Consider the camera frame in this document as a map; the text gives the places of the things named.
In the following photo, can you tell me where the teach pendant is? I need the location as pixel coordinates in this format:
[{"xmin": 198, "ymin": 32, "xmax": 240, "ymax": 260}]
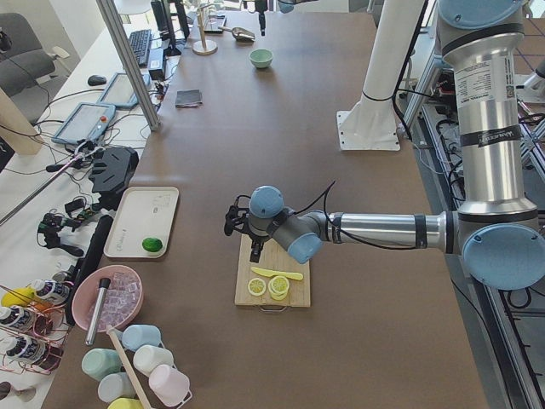
[
  {"xmin": 97, "ymin": 72, "xmax": 138, "ymax": 110},
  {"xmin": 52, "ymin": 102, "xmax": 116, "ymax": 146}
]

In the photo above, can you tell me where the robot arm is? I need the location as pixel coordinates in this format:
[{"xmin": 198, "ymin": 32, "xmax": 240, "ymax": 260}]
[{"xmin": 243, "ymin": 1, "xmax": 544, "ymax": 291}]

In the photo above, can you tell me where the light blue cup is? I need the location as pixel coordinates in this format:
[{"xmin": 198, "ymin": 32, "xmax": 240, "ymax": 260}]
[{"xmin": 122, "ymin": 324, "xmax": 162, "ymax": 352}]

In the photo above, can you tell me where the light green bowl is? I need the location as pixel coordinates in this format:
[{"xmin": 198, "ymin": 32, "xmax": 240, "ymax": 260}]
[{"xmin": 249, "ymin": 49, "xmax": 273, "ymax": 69}]

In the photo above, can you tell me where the near teach pendant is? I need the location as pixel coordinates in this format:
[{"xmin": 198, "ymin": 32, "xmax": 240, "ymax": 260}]
[{"xmin": 52, "ymin": 102, "xmax": 116, "ymax": 146}]

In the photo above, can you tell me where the white wire cup rack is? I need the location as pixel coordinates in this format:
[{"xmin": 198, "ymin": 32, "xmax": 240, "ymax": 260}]
[{"xmin": 123, "ymin": 330, "xmax": 192, "ymax": 407}]

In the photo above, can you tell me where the black flat bar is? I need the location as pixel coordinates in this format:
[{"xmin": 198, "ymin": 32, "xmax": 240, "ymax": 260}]
[{"xmin": 65, "ymin": 215, "xmax": 113, "ymax": 326}]

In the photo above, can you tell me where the yellow pastel cup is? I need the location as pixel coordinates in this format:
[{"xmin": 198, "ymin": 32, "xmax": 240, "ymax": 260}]
[{"xmin": 107, "ymin": 397, "xmax": 143, "ymax": 409}]

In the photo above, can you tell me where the single lemon slice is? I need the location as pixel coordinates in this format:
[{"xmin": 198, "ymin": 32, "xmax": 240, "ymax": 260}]
[{"xmin": 247, "ymin": 278, "xmax": 267, "ymax": 297}]

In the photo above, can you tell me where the grey-blue pastel cup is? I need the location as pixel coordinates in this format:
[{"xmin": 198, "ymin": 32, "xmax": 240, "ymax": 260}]
[{"xmin": 98, "ymin": 372, "xmax": 136, "ymax": 403}]

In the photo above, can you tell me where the green pastel cup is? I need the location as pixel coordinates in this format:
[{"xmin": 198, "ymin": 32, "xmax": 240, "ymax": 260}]
[{"xmin": 81, "ymin": 349, "xmax": 122, "ymax": 382}]

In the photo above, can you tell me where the black keyboard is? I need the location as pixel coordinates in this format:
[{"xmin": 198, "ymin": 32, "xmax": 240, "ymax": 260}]
[{"xmin": 129, "ymin": 29, "xmax": 152, "ymax": 67}]

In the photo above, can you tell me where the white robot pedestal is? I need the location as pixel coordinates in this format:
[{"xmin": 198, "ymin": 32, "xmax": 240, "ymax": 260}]
[{"xmin": 337, "ymin": 0, "xmax": 427, "ymax": 151}]

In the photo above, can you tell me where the pink pastel cup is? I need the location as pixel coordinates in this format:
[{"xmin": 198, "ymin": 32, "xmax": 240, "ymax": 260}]
[{"xmin": 148, "ymin": 365, "xmax": 192, "ymax": 407}]

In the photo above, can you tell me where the bamboo cutting board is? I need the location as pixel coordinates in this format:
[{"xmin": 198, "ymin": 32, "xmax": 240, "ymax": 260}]
[{"xmin": 234, "ymin": 236, "xmax": 311, "ymax": 308}]

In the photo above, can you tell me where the copper wire bottle rack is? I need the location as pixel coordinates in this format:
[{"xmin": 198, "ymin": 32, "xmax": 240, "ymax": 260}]
[{"xmin": 1, "ymin": 285, "xmax": 70, "ymax": 375}]

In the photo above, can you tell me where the pink bowl with ice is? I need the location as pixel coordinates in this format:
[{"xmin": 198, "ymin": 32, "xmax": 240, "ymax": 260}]
[{"xmin": 72, "ymin": 265, "xmax": 144, "ymax": 332}]

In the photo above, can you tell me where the wooden mug tree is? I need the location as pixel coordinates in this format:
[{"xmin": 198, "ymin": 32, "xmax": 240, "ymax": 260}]
[{"xmin": 192, "ymin": 4, "xmax": 218, "ymax": 55}]

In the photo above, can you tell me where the aluminium frame post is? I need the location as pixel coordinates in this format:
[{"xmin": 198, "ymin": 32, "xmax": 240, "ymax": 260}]
[{"xmin": 96, "ymin": 0, "xmax": 160, "ymax": 131}]

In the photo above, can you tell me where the yellow plastic knife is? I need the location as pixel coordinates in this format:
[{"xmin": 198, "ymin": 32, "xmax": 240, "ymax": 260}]
[{"xmin": 250, "ymin": 267, "xmax": 304, "ymax": 281}]

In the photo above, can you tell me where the grey office chair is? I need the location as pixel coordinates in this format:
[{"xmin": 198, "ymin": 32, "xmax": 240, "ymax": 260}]
[{"xmin": 1, "ymin": 13, "xmax": 55, "ymax": 96}]

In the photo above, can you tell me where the steel scoop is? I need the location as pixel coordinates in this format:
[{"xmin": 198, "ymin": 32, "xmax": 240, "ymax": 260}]
[{"xmin": 219, "ymin": 26, "xmax": 255, "ymax": 42}]

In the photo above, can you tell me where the steel muddler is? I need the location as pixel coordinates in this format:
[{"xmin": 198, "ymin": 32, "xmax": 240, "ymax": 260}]
[{"xmin": 84, "ymin": 278, "xmax": 111, "ymax": 346}]

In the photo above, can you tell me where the yellow lemon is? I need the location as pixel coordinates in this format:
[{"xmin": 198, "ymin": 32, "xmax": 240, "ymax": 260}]
[{"xmin": 1, "ymin": 287, "xmax": 35, "ymax": 307}]

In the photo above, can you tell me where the green lime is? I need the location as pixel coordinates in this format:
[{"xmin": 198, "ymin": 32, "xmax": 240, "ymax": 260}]
[{"xmin": 141, "ymin": 237, "xmax": 164, "ymax": 253}]

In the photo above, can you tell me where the computer mouse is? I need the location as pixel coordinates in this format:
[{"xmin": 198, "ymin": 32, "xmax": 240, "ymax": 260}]
[{"xmin": 87, "ymin": 75, "xmax": 107, "ymax": 86}]

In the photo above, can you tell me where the lower stacked lemon slice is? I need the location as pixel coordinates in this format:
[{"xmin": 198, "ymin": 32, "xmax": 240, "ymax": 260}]
[{"xmin": 268, "ymin": 287, "xmax": 289, "ymax": 301}]

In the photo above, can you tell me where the cream serving tray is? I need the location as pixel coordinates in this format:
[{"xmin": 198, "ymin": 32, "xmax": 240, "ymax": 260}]
[{"xmin": 104, "ymin": 187, "xmax": 179, "ymax": 259}]

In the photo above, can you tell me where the wooden stick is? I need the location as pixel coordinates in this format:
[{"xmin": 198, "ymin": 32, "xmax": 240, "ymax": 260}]
[{"xmin": 106, "ymin": 327, "xmax": 152, "ymax": 409}]

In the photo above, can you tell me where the white pastel cup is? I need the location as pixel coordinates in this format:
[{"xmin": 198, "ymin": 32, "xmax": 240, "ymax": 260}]
[{"xmin": 133, "ymin": 345, "xmax": 174, "ymax": 377}]

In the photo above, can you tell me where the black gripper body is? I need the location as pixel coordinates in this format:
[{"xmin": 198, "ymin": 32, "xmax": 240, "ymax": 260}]
[
  {"xmin": 255, "ymin": 0, "xmax": 267, "ymax": 13},
  {"xmin": 249, "ymin": 230, "xmax": 268, "ymax": 252}
]

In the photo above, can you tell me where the far teach pendant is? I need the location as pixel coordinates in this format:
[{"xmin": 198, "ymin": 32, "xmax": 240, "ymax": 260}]
[{"xmin": 97, "ymin": 72, "xmax": 138, "ymax": 110}]

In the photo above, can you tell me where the grey folded cloth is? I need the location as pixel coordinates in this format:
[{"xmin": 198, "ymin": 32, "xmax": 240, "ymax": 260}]
[{"xmin": 175, "ymin": 89, "xmax": 203, "ymax": 108}]

